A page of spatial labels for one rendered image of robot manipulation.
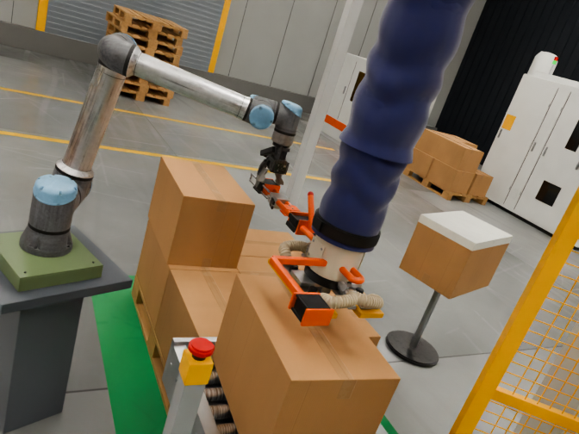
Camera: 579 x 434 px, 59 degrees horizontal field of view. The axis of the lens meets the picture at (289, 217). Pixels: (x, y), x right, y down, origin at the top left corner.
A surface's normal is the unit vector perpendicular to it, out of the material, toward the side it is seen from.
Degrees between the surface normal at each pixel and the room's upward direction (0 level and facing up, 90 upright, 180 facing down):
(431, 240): 90
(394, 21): 82
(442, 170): 90
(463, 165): 90
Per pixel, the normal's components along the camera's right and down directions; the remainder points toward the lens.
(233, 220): 0.39, 0.44
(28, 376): 0.71, 0.44
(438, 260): -0.69, 0.04
